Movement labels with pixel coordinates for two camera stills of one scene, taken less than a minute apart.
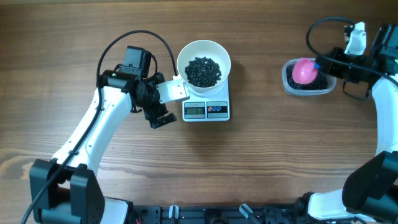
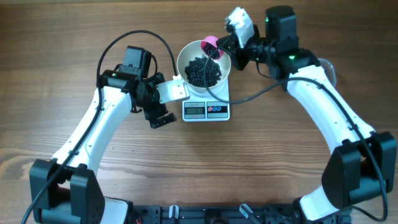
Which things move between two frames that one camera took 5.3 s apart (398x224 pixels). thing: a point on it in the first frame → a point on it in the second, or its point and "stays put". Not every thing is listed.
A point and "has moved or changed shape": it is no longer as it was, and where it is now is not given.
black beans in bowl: (203, 72) stays put
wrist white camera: (356, 45) → (240, 19)
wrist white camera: (173, 91) stays put
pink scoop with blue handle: (305, 70) has moved or changed shape
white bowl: (203, 65) stays put
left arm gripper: (157, 111) stays put
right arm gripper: (329, 68) → (236, 53)
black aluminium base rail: (275, 214) stays put
